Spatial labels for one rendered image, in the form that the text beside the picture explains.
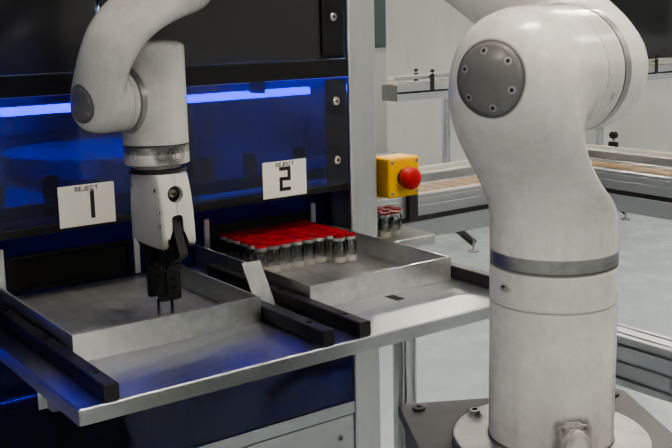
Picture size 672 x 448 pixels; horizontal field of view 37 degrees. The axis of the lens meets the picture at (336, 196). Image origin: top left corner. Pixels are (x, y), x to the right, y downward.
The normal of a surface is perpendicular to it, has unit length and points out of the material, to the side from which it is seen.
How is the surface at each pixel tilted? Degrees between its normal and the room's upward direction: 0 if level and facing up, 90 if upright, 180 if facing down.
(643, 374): 90
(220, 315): 90
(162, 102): 90
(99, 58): 86
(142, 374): 0
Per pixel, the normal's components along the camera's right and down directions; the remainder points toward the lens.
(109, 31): -0.33, -0.29
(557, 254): -0.09, 0.20
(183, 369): -0.02, -0.98
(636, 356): -0.81, 0.12
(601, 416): 0.65, 0.12
